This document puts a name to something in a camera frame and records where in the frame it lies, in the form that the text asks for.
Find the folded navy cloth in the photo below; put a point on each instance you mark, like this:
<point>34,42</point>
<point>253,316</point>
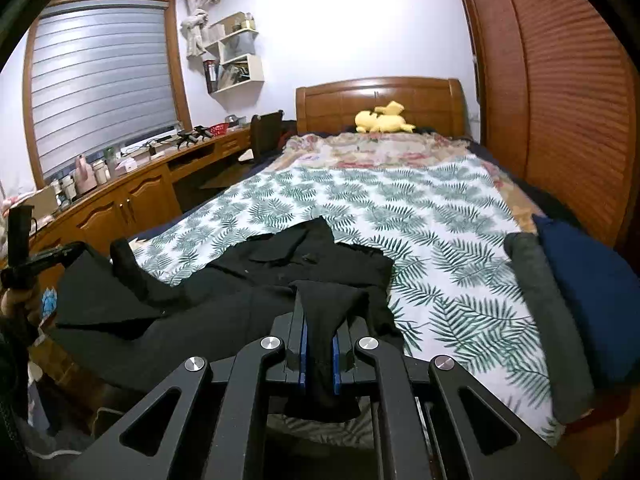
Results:
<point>595,290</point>

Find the floral blanket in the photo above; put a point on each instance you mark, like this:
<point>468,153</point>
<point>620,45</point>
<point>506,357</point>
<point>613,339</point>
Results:
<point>390,147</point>

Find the wooden desk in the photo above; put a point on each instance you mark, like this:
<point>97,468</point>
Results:
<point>140,200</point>

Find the white wall shelf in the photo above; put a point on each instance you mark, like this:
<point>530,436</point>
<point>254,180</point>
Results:
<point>255,72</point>

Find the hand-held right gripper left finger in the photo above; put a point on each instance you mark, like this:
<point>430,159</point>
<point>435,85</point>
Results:
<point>302,360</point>

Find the wooden window frame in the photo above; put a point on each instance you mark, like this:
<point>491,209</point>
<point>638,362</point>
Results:
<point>179,60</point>

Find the pink tissue box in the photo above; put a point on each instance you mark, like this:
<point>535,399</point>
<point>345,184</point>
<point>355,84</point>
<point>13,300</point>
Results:
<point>126,165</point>

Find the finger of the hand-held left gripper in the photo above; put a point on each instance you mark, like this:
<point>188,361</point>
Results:
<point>21,232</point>
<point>57,256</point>

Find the row of books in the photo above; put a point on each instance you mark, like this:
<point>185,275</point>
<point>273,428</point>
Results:
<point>225,76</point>

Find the white jar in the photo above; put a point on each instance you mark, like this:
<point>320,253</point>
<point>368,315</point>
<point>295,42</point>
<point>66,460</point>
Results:
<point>101,172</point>

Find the folded grey cloth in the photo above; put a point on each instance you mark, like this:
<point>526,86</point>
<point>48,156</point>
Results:
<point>550,320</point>

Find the grey window blind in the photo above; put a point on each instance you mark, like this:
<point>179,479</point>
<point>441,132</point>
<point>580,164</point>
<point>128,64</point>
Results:
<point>100,90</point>

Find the black double-breasted coat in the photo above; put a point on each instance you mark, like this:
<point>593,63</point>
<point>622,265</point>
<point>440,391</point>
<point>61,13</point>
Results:
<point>225,300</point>

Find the yellow plush toy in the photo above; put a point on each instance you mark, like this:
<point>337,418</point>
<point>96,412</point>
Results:
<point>382,121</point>

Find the tied beige curtain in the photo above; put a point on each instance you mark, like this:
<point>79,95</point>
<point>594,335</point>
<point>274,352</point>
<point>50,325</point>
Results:
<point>196,27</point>

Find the person's left hand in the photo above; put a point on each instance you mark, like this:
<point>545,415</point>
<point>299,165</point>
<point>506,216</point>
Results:
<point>22,310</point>

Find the wooden bed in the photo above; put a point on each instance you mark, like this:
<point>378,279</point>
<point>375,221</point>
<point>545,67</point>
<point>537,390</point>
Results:
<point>340,105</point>

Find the green bottle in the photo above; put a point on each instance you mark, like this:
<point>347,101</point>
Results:
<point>109,155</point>

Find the red basket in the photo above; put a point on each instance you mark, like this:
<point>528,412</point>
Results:
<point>218,129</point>

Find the black tripod device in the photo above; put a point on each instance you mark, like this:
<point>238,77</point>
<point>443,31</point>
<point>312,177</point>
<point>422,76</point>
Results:
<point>192,137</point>

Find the wooden louvred wardrobe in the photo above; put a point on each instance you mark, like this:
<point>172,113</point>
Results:
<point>565,85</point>

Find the dark wooden chair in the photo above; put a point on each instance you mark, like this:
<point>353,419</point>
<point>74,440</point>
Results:
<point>266,135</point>

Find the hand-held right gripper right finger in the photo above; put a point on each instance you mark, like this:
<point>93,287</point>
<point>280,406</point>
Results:
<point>336,365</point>

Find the grey paper bag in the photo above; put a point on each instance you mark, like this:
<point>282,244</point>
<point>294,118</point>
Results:
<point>237,45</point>

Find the cardboard box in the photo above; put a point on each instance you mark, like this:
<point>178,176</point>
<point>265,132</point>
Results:
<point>40,204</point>

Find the pink bottle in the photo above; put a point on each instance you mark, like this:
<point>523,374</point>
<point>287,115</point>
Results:
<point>86,176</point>

